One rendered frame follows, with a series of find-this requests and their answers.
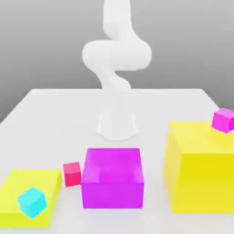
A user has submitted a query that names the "small red cube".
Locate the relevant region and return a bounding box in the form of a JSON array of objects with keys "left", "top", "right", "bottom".
[{"left": 63, "top": 161, "right": 82, "bottom": 188}]

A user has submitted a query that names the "small magenta cube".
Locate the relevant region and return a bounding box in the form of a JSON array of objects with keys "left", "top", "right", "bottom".
[{"left": 211, "top": 107, "right": 234, "bottom": 134}]

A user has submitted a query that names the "large yellow box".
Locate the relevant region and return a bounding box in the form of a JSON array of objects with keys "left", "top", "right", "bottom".
[{"left": 163, "top": 120, "right": 234, "bottom": 214}]

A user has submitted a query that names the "large magenta box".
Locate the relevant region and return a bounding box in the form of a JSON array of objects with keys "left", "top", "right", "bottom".
[{"left": 80, "top": 148, "right": 144, "bottom": 209}]

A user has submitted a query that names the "flat lime yellow box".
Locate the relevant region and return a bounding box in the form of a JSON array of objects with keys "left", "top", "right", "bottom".
[{"left": 0, "top": 169, "right": 62, "bottom": 228}]

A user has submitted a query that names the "small cyan cube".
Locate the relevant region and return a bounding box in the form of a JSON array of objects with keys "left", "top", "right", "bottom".
[{"left": 17, "top": 186, "right": 48, "bottom": 220}]

